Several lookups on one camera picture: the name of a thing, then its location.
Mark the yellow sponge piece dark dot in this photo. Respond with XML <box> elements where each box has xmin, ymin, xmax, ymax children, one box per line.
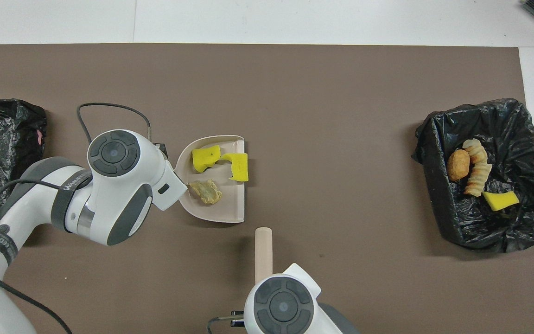
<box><xmin>191</xmin><ymin>145</ymin><xmax>222</xmax><ymax>173</ymax></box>

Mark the pale lumpy pastry toy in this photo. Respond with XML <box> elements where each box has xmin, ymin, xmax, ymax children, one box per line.
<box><xmin>188</xmin><ymin>180</ymin><xmax>223</xmax><ymax>206</ymax></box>

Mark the beige hand brush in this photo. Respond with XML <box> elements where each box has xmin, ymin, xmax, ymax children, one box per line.
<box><xmin>254</xmin><ymin>227</ymin><xmax>273</xmax><ymax>284</ymax></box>

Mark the yellow notched sponge piece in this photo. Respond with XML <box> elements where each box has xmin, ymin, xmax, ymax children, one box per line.
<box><xmin>220</xmin><ymin>152</ymin><xmax>249</xmax><ymax>182</ymax></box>

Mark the beige plastic dustpan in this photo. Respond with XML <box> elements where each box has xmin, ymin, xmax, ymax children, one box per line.
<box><xmin>174</xmin><ymin>135</ymin><xmax>248</xmax><ymax>224</ymax></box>

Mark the brown round bun toy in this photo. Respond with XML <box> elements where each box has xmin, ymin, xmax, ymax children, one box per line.
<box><xmin>447</xmin><ymin>149</ymin><xmax>471</xmax><ymax>182</ymax></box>

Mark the orange striped croissant toy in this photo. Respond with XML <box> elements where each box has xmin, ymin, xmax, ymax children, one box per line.
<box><xmin>463</xmin><ymin>162</ymin><xmax>493</xmax><ymax>197</ymax></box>

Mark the yellow wedge sponge piece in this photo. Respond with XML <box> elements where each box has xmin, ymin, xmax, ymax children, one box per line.
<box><xmin>483</xmin><ymin>191</ymin><xmax>520</xmax><ymax>212</ymax></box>

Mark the black bag lined bin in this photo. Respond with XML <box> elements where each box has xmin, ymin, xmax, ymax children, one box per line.
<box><xmin>412</xmin><ymin>98</ymin><xmax>534</xmax><ymax>253</ymax></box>

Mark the brown table mat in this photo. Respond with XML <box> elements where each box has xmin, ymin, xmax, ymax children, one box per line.
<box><xmin>0</xmin><ymin>44</ymin><xmax>534</xmax><ymax>334</ymax></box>

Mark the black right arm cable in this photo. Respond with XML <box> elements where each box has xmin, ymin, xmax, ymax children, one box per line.
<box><xmin>207</xmin><ymin>315</ymin><xmax>233</xmax><ymax>334</ymax></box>

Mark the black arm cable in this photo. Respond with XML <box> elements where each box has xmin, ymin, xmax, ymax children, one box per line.
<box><xmin>207</xmin><ymin>315</ymin><xmax>233</xmax><ymax>334</ymax></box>
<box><xmin>0</xmin><ymin>103</ymin><xmax>154</xmax><ymax>334</ymax></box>

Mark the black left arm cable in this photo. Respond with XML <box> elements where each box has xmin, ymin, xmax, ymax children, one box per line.
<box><xmin>0</xmin><ymin>103</ymin><xmax>154</xmax><ymax>334</ymax></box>

